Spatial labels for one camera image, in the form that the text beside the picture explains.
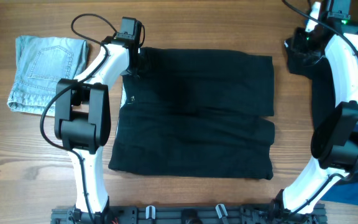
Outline black shorts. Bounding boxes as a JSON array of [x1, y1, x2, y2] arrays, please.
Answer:
[[108, 48, 275, 180]]

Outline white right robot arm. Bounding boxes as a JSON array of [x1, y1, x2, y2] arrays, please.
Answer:
[[270, 17, 358, 218]]

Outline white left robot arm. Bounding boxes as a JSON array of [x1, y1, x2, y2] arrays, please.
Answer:
[[55, 34, 140, 219]]

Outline black garment in pile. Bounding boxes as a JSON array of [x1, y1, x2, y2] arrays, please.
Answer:
[[284, 37, 335, 128]]

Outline folded light blue jeans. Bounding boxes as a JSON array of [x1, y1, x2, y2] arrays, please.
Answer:
[[7, 35, 88, 114]]

